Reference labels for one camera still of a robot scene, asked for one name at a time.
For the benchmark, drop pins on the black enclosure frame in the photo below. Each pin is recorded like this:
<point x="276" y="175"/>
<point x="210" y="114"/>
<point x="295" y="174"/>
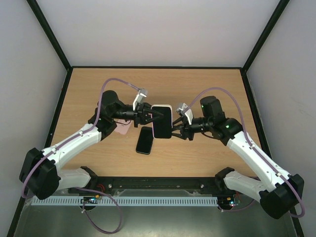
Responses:
<point x="281" y="6"/>

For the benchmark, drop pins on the white phone case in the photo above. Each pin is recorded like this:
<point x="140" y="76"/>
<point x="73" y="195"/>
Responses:
<point x="163" y="128"/>

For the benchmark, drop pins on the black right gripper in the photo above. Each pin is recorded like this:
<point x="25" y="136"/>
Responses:
<point x="185" y="128"/>

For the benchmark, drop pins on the black phone from white case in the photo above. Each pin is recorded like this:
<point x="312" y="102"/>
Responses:
<point x="145" y="141"/>

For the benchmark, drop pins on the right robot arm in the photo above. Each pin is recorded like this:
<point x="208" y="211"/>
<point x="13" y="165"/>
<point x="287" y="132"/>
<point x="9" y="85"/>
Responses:
<point x="274" y="188"/>

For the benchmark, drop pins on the white slotted cable duct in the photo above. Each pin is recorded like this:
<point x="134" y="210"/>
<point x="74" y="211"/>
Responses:
<point x="127" y="201"/>

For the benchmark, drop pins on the pink cased phone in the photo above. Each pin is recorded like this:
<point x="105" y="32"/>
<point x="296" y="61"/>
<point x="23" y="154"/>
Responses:
<point x="122" y="126"/>

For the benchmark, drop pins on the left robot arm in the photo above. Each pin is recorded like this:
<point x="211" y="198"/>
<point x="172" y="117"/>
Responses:
<point x="42" y="171"/>

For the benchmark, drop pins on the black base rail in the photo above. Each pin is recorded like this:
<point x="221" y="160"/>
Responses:
<point x="202" y="185"/>

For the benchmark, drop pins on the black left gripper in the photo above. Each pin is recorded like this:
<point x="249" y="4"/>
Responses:
<point x="141" y="115"/>

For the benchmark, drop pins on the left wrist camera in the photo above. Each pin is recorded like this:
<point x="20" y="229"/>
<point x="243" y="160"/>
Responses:
<point x="141" y="95"/>

